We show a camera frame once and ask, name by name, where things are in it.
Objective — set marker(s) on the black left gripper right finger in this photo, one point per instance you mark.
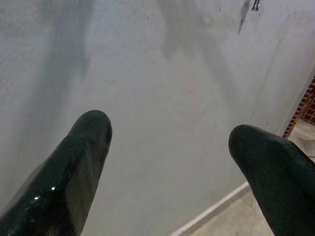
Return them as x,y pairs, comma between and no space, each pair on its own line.
283,177

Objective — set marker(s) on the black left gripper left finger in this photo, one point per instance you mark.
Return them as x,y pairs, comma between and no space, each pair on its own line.
61,177

